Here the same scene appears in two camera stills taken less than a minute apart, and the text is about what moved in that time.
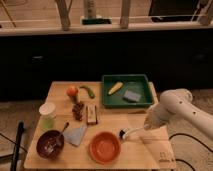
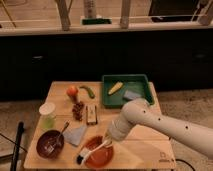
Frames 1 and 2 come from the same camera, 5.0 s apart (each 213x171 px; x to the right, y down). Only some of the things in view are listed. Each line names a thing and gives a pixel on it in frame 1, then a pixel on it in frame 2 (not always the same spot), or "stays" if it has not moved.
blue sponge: (131, 95) stays
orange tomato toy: (72, 91) stays
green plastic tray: (122, 90) stays
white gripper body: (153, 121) → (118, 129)
